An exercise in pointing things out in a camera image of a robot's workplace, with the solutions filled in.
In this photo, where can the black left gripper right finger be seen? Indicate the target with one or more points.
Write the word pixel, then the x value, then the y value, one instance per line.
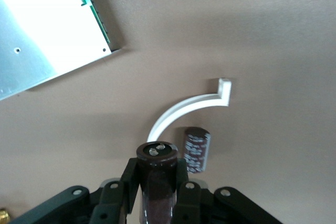
pixel 199 205

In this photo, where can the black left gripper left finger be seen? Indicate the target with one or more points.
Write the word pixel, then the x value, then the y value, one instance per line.
pixel 110 203

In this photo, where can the plain brown cylindrical capacitor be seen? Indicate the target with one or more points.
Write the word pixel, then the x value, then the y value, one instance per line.
pixel 157 182

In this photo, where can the printed brown cylindrical capacitor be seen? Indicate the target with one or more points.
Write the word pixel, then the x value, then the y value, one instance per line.
pixel 197 150

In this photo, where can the silver metal power supply box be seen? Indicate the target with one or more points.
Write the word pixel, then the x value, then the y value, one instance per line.
pixel 47 30

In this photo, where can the white curved plastic bracket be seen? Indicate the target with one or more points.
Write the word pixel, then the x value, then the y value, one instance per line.
pixel 183 106

